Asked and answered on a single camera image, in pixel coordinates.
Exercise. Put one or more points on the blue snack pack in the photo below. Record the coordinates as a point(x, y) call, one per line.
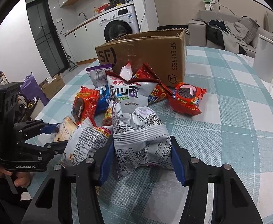
point(104, 100)

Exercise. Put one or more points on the grey cushion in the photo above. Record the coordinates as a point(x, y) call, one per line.
point(252, 27)

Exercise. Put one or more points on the white washing machine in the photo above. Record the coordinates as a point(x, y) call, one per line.
point(119, 22)

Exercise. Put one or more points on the red oreo pack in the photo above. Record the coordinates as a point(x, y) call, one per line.
point(186, 99)
point(85, 104)

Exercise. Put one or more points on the dark glass door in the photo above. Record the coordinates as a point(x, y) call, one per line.
point(46, 37)

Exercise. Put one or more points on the white noodle snack bag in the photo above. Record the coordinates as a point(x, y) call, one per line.
point(130, 94)

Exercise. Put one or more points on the beige bread pack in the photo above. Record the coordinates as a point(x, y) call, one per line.
point(63, 130)

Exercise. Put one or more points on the small cardboard box on floor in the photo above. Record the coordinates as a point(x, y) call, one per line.
point(52, 85)

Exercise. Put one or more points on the white red-trim snack bag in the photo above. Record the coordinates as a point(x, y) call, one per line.
point(85, 140)

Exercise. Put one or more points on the brown SF cardboard box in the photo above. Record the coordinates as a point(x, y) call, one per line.
point(163, 50)

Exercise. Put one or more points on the pile of dark clothes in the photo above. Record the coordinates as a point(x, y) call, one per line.
point(227, 35)

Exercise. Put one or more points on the silver grey snack bag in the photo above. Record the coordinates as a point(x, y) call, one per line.
point(140, 140)

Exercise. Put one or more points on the purple silver snack bag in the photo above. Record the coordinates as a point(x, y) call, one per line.
point(97, 74)

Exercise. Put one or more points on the marble coffee table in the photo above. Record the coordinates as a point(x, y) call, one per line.
point(263, 66)

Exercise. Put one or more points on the grey sofa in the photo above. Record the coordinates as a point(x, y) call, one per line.
point(197, 29)

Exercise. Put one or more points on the small white red packet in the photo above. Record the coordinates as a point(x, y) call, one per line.
point(126, 72)

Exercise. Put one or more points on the white cylindrical bin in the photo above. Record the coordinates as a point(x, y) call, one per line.
point(264, 45)

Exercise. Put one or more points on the white kitchen cabinet counter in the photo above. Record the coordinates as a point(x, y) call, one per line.
point(83, 40)

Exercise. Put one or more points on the wall power strip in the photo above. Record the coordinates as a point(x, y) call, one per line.
point(208, 4)

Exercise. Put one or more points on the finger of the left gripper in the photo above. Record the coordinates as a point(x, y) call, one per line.
point(35, 127)
point(53, 148)

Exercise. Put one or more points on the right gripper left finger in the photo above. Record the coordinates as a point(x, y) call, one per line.
point(52, 201)

